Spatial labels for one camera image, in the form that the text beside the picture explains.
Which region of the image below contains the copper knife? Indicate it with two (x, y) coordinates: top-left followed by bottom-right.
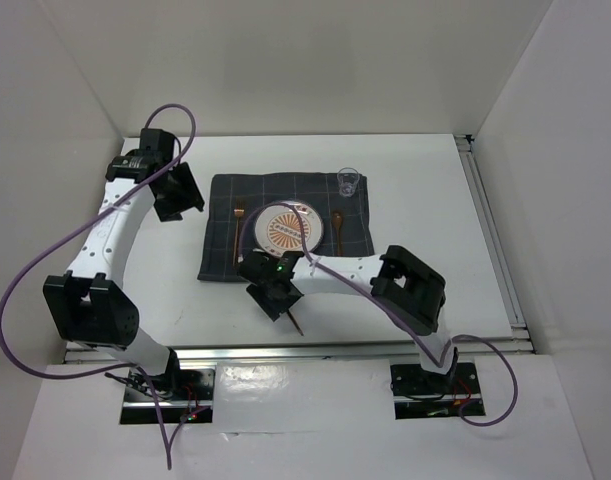
(286, 310), (304, 337)

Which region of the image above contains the dark wooden spoon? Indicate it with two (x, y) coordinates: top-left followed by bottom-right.
(331, 210), (344, 256)

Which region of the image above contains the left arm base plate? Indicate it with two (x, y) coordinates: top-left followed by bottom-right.
(119, 368), (215, 425)

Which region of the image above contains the right aluminium rail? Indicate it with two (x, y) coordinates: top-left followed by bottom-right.
(454, 135), (530, 340)

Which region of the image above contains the front aluminium rail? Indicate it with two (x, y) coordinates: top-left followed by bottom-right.
(64, 338), (535, 364)

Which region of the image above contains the patterned glass plate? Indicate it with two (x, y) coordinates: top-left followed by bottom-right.
(254, 200), (324, 257)

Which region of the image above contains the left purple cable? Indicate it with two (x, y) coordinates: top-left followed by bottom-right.
(0, 103), (199, 471)

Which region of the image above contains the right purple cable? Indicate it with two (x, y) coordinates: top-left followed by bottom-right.
(237, 201), (520, 427)

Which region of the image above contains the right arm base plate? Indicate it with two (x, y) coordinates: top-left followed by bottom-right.
(390, 362), (486, 420)

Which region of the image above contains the clear plastic cup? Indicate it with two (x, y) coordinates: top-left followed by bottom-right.
(337, 167), (361, 198)

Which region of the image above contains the dark grey checked cloth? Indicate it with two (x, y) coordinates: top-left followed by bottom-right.
(198, 172), (375, 283)

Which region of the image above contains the aluminium rail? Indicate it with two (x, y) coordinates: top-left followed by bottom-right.
(64, 338), (535, 364)
(454, 135), (530, 340)

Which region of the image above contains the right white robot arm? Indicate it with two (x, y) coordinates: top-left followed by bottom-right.
(238, 245), (456, 392)

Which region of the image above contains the purple cable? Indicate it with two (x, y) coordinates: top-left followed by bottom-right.
(0, 103), (199, 471)
(237, 201), (520, 427)

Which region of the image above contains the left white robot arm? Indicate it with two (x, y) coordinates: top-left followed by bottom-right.
(43, 128), (205, 399)

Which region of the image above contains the copper fork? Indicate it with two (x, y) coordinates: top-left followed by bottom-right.
(232, 198), (245, 267)

